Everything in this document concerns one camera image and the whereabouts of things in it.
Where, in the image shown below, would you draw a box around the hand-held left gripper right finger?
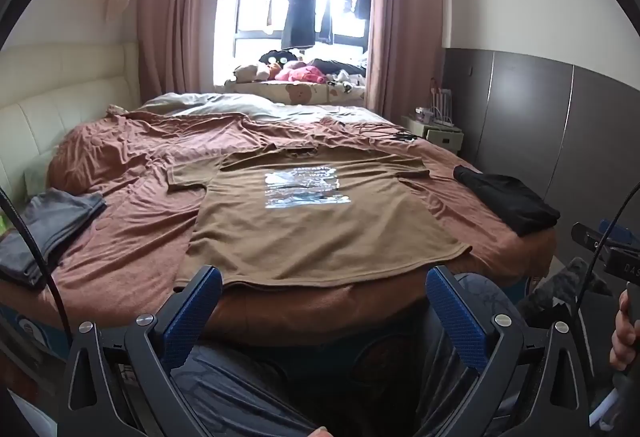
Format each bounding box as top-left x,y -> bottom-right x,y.
425,265 -> 593,437

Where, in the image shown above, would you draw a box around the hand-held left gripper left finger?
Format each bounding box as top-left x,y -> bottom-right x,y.
64,264 -> 223,437

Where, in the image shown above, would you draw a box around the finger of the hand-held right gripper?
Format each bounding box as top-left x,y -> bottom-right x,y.
600,218 -> 640,245
571,222 -> 613,254

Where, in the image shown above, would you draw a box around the brown printed t-shirt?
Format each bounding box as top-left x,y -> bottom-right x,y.
167,143 -> 472,290

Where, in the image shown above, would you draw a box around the black folded clothes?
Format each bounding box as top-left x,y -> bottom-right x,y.
452,166 -> 561,238

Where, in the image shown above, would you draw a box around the grey folded clothes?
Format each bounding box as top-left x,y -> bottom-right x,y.
0,190 -> 107,288

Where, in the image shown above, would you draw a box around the person's right hand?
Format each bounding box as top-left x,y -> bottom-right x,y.
610,289 -> 640,373

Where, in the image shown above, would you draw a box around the person's grey pants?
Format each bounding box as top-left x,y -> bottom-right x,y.
167,269 -> 531,437

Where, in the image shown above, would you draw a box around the brown fleece blanket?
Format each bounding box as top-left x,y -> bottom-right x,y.
45,104 -> 558,348

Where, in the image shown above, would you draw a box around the grey wardrobe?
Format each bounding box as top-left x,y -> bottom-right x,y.
442,48 -> 640,238

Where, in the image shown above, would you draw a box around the blue printed bed sheet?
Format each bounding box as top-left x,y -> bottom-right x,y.
0,284 -> 531,385

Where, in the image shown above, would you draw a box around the cream bedside cabinet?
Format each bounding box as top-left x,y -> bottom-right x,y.
402,114 -> 463,153

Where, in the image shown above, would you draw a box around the striped paper bag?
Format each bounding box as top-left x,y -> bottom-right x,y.
429,87 -> 455,124

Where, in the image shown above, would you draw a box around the pale grey duvet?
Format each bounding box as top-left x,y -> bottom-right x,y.
137,92 -> 386,123

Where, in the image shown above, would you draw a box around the bear-print cushion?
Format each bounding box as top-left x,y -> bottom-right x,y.
215,80 -> 368,107

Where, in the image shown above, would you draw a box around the cream plush toy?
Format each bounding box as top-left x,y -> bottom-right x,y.
232,64 -> 271,83

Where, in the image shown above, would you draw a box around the pink plush toy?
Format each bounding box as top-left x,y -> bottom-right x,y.
276,62 -> 326,85

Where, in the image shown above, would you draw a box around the cream padded headboard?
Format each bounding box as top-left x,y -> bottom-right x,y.
0,42 -> 141,218

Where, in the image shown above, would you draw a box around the pink curtain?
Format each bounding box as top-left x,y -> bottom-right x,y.
365,0 -> 446,123
136,0 -> 232,103

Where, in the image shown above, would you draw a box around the window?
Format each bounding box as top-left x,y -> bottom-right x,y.
215,0 -> 376,88

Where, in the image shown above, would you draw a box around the dark hanging jacket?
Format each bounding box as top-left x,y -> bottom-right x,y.
281,0 -> 318,50

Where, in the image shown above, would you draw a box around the thick black cable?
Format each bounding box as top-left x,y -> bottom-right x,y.
0,187 -> 71,343

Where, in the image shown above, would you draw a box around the black cables on bed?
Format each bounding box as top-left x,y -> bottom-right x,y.
345,120 -> 418,143

